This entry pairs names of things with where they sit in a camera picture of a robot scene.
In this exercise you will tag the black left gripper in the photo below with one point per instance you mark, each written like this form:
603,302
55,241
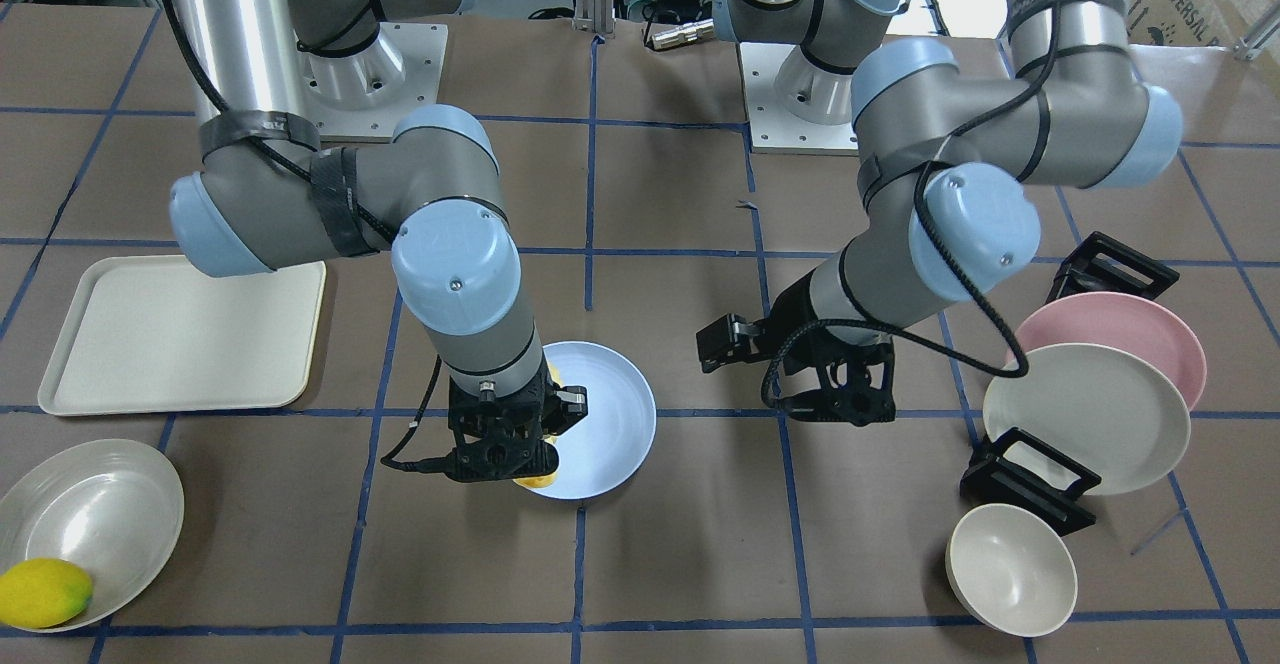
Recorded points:
793,318

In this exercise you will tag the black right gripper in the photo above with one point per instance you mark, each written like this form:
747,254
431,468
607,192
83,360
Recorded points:
569,406

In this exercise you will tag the light blue plate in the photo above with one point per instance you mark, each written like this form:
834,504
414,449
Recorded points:
600,452

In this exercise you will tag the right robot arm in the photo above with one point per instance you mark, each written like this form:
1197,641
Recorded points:
269,198

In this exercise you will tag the beige plate in rack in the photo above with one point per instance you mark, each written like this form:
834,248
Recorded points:
1107,410

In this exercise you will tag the pink plate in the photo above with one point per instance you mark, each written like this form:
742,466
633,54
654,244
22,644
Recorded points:
1138,326

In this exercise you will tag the white round plate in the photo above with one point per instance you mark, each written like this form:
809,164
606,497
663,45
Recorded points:
114,507

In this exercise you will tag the black dish rack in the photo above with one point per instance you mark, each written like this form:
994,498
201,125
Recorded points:
1019,469

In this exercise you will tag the beige bowl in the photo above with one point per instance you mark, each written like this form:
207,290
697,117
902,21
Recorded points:
1011,571

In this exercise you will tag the white rectangular tray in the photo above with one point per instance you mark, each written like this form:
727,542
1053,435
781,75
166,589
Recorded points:
153,334

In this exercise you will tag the yellow lemon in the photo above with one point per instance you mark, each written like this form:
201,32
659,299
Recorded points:
43,593

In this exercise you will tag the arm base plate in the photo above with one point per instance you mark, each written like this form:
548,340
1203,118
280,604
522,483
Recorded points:
362,98
800,114

